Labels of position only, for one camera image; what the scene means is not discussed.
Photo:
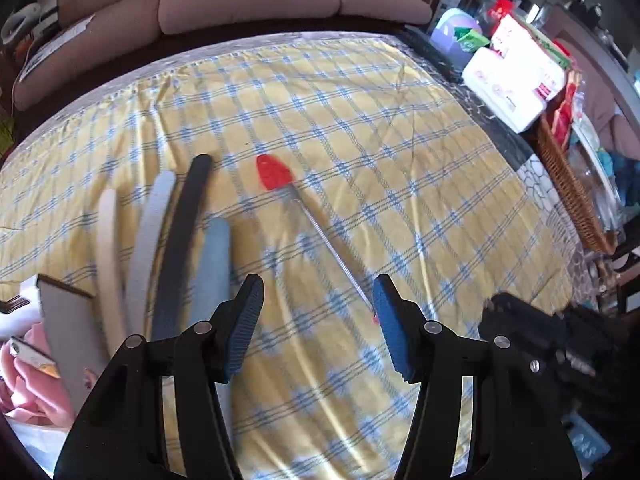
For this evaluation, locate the brown wicker basket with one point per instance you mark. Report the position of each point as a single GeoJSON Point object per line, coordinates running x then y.
{"type": "Point", "coordinates": [570, 185]}

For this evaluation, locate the green paper packet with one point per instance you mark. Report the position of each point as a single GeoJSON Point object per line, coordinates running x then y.
{"type": "Point", "coordinates": [472, 41]}

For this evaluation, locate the black nail file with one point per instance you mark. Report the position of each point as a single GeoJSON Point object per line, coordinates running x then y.
{"type": "Point", "coordinates": [185, 220]}

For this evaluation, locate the small white packet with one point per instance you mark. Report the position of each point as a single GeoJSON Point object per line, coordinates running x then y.
{"type": "Point", "coordinates": [30, 356]}

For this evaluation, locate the pink cloth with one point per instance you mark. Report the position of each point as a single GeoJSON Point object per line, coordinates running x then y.
{"type": "Point", "coordinates": [30, 395]}

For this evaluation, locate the red tip metal tool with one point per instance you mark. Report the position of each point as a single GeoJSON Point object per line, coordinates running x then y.
{"type": "Point", "coordinates": [272, 172]}

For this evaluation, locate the teal cloth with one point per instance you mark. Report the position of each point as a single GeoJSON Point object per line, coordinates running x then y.
{"type": "Point", "coordinates": [620, 175]}

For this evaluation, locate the white handheld appliance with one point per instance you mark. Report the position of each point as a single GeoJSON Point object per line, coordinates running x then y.
{"type": "Point", "coordinates": [20, 21]}

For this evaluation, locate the white cardboard box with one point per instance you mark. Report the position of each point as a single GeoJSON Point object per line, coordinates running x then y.
{"type": "Point", "coordinates": [65, 330]}

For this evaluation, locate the printed paper sheets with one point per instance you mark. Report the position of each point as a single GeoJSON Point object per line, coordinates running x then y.
{"type": "Point", "coordinates": [50, 52]}

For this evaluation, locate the red gift box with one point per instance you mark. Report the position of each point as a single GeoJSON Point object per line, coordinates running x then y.
{"type": "Point", "coordinates": [502, 10]}

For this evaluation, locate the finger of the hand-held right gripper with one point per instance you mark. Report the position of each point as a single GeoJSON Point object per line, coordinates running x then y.
{"type": "Point", "coordinates": [520, 320]}

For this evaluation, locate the red white tissue pack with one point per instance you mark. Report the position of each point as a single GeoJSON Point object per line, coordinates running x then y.
{"type": "Point", "coordinates": [530, 55]}

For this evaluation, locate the blue nail file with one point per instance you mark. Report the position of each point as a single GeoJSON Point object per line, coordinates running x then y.
{"type": "Point", "coordinates": [212, 270]}

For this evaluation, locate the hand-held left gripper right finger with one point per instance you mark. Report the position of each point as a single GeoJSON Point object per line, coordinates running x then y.
{"type": "Point", "coordinates": [392, 325]}

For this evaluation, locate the brown fabric sofa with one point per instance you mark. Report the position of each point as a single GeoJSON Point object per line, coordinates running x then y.
{"type": "Point", "coordinates": [240, 0]}

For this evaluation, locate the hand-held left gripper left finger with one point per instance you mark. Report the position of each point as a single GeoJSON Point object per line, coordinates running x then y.
{"type": "Point", "coordinates": [245, 320]}

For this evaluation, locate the purple plastic bin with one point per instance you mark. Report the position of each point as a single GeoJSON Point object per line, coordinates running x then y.
{"type": "Point", "coordinates": [452, 27]}

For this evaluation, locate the beige nail file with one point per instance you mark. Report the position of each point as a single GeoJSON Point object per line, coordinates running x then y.
{"type": "Point", "coordinates": [107, 260]}

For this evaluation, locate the grey nail file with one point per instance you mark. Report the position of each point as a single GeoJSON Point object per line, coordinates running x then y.
{"type": "Point", "coordinates": [147, 240]}

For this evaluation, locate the long black flat device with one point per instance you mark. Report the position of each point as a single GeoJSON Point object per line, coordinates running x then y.
{"type": "Point", "coordinates": [430, 52]}

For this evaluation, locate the yellow plaid tablecloth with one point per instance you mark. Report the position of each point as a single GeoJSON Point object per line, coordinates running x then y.
{"type": "Point", "coordinates": [350, 135]}

